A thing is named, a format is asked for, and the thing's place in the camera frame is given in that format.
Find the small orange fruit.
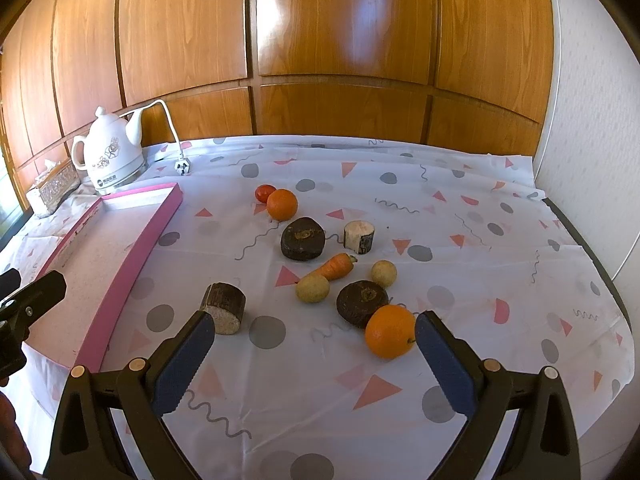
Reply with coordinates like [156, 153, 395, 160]
[267, 188, 298, 222]

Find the yellowish round fruit left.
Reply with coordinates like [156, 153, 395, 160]
[295, 273, 330, 304]

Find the yellowish round fruit right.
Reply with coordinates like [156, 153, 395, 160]
[370, 260, 398, 288]

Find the orange carrot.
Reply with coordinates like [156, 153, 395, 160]
[312, 252, 357, 282]

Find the wooden wall cabinet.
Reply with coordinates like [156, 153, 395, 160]
[1, 0, 553, 194]

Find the pink tray box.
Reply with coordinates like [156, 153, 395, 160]
[27, 183, 182, 373]

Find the patterned tissue box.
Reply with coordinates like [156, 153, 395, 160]
[26, 159, 81, 219]

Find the patterned white tablecloth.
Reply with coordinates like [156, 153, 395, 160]
[103, 136, 634, 479]

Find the dark round stone upper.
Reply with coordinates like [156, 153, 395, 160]
[281, 217, 326, 261]

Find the dark round stone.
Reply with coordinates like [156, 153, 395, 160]
[281, 217, 326, 261]
[336, 280, 388, 330]

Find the dark bark wood log piece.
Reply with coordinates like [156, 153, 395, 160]
[200, 283, 246, 335]

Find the large orange fruit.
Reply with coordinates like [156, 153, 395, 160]
[364, 304, 416, 360]

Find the white ceramic kettle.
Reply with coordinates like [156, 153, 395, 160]
[70, 106, 145, 195]

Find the pale-topped wood log piece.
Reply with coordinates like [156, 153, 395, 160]
[343, 220, 375, 255]

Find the yellowish round fruit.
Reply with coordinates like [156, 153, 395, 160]
[370, 260, 398, 288]
[295, 273, 330, 304]

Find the white power cable with plug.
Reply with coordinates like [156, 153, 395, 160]
[119, 98, 193, 177]

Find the dark round stone lower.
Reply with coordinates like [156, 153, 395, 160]
[336, 280, 388, 330]

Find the red tomato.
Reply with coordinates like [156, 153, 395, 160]
[254, 184, 276, 204]

